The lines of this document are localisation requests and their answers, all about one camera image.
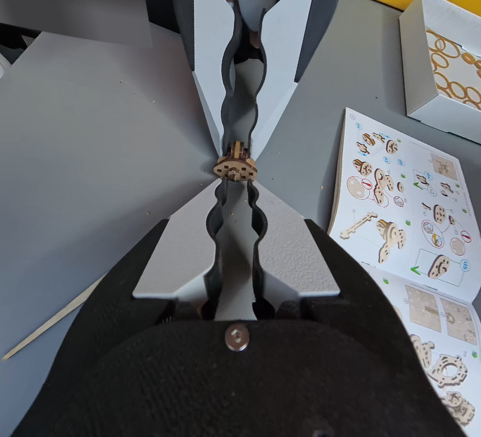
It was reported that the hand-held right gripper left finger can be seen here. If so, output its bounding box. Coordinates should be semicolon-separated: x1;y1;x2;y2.
132;179;230;321

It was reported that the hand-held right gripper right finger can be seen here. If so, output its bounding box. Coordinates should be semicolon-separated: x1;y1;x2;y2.
246;180;341;320

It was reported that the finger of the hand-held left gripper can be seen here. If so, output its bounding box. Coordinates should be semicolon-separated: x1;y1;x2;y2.
193;0;244;156
249;0;313;153

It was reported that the small wooden puzzle assembly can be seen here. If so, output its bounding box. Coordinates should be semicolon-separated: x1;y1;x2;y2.
213;141;258;182

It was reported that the grey desk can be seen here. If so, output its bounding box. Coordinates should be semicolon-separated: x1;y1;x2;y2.
0;0;481;437

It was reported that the white box of rubber rings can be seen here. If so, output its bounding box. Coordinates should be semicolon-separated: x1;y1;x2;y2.
399;0;481;144

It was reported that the puzzle instruction booklet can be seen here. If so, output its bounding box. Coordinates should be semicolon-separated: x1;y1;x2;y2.
328;107;481;437

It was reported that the thin wooden strip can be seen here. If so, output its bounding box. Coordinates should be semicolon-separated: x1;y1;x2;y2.
2;273;107;362

